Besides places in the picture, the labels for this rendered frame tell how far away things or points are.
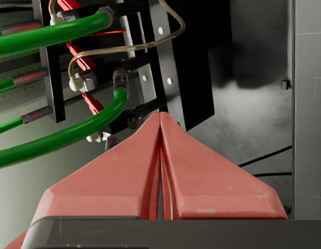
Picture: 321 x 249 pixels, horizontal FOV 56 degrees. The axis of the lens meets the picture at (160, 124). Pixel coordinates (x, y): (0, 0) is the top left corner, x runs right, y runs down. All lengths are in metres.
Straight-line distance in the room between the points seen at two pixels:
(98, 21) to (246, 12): 0.33
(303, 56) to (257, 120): 0.24
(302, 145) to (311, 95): 0.07
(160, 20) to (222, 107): 0.26
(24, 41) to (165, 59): 0.28
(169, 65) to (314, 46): 0.21
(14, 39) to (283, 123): 0.46
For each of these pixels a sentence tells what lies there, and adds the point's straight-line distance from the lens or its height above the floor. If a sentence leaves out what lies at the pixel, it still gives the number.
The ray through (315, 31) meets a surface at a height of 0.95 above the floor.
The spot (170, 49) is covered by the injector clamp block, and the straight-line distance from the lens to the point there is 0.47.
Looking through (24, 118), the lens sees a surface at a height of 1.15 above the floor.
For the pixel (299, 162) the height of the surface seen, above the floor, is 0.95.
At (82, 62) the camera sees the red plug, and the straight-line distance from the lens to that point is 0.46.
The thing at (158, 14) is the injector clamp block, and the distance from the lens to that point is 0.47.
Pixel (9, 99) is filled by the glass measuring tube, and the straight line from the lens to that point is 0.67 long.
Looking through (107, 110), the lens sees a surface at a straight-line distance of 0.28.
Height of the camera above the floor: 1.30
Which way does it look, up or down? 35 degrees down
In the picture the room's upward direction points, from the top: 119 degrees counter-clockwise
